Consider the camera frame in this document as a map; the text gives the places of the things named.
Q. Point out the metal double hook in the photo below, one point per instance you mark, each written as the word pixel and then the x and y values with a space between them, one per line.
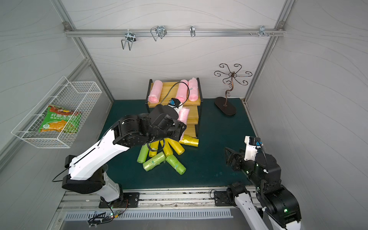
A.
pixel 128 41
pixel 158 32

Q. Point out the yellow trash bag roll right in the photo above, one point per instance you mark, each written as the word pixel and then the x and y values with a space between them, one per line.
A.
pixel 189 141

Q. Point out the three-tier wooden shelf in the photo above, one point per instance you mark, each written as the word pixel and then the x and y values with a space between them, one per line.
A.
pixel 195 112

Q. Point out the metal hook right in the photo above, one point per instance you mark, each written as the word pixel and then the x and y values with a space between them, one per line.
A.
pixel 262 32

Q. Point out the green trash bag roll left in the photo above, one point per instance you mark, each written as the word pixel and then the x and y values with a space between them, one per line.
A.
pixel 142 157

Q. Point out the yellow trash bag roll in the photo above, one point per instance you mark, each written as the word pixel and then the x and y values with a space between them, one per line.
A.
pixel 153 149
pixel 176 146
pixel 166 148
pixel 189 141

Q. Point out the green trash bag roll right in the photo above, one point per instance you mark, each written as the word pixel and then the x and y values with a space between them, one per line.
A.
pixel 176 164

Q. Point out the green trash bag roll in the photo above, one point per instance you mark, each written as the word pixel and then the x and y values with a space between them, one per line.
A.
pixel 176 164
pixel 142 157
pixel 154 161

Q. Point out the aluminium top rail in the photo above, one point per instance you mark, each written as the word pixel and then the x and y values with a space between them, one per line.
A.
pixel 200 32

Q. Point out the metal double hook left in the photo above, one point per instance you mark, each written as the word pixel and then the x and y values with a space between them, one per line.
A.
pixel 128 41

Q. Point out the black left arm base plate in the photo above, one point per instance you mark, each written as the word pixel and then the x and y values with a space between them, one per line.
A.
pixel 128 200

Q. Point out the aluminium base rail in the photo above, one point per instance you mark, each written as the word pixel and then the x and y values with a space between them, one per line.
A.
pixel 159 198

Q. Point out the yellow trash bag roll left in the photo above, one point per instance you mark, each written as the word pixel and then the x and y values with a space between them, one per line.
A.
pixel 153 149

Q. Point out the black metal jewelry stand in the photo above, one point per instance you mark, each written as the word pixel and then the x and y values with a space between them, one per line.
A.
pixel 229 78

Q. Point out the green trash bag roll middle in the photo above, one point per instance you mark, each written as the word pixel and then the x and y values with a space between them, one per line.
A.
pixel 154 161

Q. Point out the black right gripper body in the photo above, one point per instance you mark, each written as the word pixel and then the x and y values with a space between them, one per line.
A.
pixel 235 158

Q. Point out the green snack bag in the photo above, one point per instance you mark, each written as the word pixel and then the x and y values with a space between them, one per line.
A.
pixel 60 119

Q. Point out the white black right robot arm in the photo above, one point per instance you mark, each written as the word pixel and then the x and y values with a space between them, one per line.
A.
pixel 264 173

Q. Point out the white wire basket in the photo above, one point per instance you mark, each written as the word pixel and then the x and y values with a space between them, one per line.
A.
pixel 80 96

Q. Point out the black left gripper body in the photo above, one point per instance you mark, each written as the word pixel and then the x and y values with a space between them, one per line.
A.
pixel 178 131

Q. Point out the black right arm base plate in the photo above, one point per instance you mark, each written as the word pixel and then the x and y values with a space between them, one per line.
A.
pixel 224 198

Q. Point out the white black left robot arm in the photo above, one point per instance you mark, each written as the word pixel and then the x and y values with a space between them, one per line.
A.
pixel 86 174

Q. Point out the small metal hook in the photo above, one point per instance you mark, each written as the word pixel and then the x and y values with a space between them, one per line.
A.
pixel 192 31

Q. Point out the metal double hook middle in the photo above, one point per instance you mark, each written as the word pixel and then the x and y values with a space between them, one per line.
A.
pixel 158 32

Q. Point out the pink trash bag roll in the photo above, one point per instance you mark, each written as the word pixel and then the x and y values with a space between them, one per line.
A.
pixel 193 89
pixel 183 115
pixel 155 93
pixel 182 90

